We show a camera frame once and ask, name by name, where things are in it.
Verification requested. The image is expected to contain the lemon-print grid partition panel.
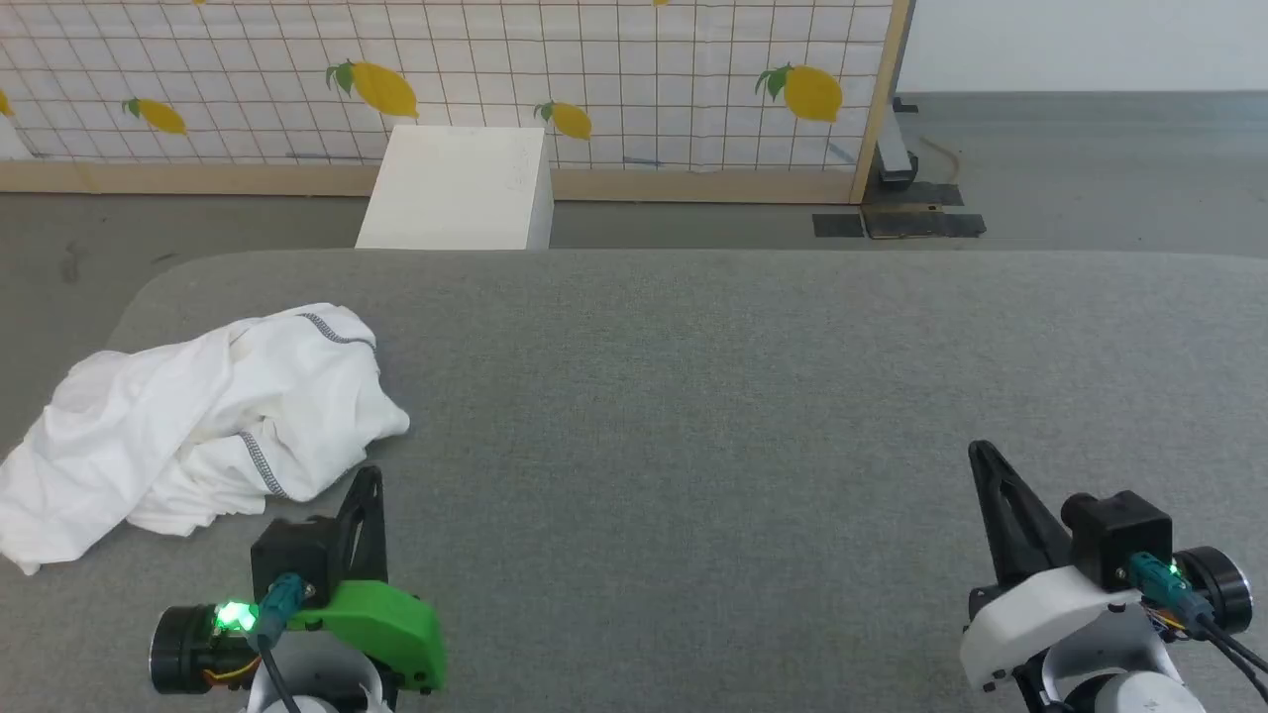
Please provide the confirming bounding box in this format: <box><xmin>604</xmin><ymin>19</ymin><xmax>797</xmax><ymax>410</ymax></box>
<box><xmin>0</xmin><ymin>0</ymin><xmax>914</xmax><ymax>206</ymax></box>

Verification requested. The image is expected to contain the lemon print grid panel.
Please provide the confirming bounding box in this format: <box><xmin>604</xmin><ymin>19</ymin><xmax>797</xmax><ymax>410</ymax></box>
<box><xmin>0</xmin><ymin>0</ymin><xmax>898</xmax><ymax>171</ymax></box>

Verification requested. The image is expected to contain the white long-sleeve shirt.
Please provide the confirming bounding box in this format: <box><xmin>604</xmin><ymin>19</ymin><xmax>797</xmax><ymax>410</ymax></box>
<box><xmin>0</xmin><ymin>303</ymin><xmax>411</xmax><ymax>576</ymax></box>

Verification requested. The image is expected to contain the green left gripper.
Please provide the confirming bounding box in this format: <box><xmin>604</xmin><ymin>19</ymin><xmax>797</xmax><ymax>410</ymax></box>
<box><xmin>287</xmin><ymin>465</ymin><xmax>448</xmax><ymax>694</ymax></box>

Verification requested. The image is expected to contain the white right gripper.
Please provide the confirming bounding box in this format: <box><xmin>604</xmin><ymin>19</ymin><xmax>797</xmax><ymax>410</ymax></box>
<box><xmin>959</xmin><ymin>441</ymin><xmax>1170</xmax><ymax>694</ymax></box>

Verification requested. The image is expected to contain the black cylindrical motor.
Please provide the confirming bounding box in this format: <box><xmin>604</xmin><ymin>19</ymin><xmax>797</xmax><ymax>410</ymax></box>
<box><xmin>149</xmin><ymin>602</ymin><xmax>261</xmax><ymax>696</ymax></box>
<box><xmin>1174</xmin><ymin>545</ymin><xmax>1254</xmax><ymax>635</ymax></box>

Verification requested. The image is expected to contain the black left cylindrical motor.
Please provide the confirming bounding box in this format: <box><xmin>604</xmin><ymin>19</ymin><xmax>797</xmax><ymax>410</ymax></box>
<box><xmin>149</xmin><ymin>602</ymin><xmax>261</xmax><ymax>696</ymax></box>

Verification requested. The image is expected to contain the right black cable teal plug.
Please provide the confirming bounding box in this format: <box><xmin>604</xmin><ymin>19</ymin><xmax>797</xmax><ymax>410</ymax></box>
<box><xmin>1129</xmin><ymin>553</ymin><xmax>1268</xmax><ymax>699</ymax></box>

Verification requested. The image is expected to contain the white box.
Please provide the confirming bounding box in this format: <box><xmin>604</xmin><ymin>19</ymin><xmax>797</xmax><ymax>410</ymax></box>
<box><xmin>355</xmin><ymin>125</ymin><xmax>554</xmax><ymax>251</ymax></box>

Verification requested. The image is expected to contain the black right cylindrical motor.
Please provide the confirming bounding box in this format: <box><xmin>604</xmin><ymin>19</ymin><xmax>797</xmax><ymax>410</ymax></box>
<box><xmin>1174</xmin><ymin>545</ymin><xmax>1254</xmax><ymax>635</ymax></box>

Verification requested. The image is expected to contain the grey metal support foot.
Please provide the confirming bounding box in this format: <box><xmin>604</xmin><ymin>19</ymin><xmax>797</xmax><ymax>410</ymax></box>
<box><xmin>876</xmin><ymin>95</ymin><xmax>919</xmax><ymax>189</ymax></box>

